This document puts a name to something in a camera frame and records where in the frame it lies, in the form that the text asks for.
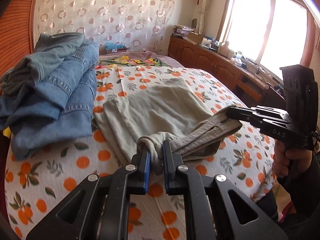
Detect grey-green pants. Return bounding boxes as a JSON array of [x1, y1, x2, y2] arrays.
[[94, 78, 242, 175]]

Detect person's right hand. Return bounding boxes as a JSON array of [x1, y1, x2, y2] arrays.
[[272, 140, 312, 178]]

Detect long wooden cabinet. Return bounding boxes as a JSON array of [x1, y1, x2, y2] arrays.
[[167, 35, 285, 109]]

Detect orange print white bedsheet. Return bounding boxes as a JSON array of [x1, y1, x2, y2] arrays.
[[4, 64, 278, 240]]

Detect white plastic jug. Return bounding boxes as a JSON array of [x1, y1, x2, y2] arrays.
[[219, 41, 230, 57]]

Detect cardboard box on cabinet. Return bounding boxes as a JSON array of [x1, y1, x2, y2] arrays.
[[187, 32, 211, 44]]

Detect yellow plush toy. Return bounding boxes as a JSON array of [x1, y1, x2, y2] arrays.
[[3, 127, 11, 139]]

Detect blue denim jeans pile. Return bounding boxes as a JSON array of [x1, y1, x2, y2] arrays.
[[1, 33, 99, 160]]

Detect stack of books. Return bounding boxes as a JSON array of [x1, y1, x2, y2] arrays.
[[173, 24, 195, 36]]

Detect floral pink blanket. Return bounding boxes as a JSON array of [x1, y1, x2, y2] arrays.
[[97, 51, 183, 68]]

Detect beige side curtain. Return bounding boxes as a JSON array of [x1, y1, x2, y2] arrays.
[[196, 0, 210, 35]]

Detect cardboard box blue cloth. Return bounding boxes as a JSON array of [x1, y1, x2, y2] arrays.
[[104, 41, 127, 54]]

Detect circle pattern sheer curtain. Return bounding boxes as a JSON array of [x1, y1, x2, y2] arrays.
[[34, 0, 175, 54]]

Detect wooden louvred wardrobe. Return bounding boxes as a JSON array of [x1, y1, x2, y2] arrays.
[[1, 0, 36, 74]]

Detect window with wooden frame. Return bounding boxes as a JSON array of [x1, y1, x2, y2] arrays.
[[217, 0, 317, 78]]

